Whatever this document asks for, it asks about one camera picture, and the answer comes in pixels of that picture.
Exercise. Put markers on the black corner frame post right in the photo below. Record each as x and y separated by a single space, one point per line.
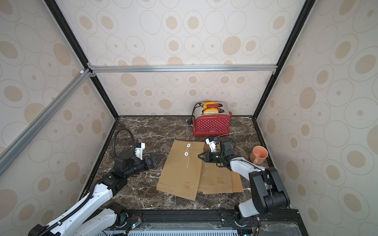
297 28

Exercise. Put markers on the black corner frame post left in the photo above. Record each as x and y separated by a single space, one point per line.
78 51

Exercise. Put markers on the aluminium rail left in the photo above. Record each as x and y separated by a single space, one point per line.
20 143

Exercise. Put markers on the kraft file bag stack top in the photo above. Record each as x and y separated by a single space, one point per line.
211 169

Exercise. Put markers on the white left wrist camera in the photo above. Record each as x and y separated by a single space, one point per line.
139 147

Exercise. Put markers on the aluminium rail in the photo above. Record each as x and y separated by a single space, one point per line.
20 143
182 68

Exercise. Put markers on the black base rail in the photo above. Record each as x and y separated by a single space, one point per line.
285 222

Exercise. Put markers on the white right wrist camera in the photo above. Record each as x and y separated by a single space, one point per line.
212 145

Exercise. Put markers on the aluminium rail back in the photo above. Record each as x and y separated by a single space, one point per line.
182 68

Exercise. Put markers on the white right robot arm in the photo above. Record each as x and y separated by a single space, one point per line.
267 189

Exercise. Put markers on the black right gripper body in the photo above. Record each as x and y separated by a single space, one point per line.
209 157

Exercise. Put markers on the kraft file bag stack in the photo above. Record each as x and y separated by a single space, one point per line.
237 183
211 169

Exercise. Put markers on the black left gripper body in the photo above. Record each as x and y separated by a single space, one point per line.
139 165

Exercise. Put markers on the orange cup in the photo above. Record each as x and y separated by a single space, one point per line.
259 154

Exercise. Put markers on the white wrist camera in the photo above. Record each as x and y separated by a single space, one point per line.
139 147
212 145

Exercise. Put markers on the red toaster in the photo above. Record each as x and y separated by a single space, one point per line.
211 118

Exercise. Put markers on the kraft file bag stack bottom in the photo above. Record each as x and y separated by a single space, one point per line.
237 183

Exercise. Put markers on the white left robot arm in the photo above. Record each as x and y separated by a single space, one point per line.
66 224

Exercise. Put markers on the black corner frame post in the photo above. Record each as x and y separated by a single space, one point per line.
78 51
297 28

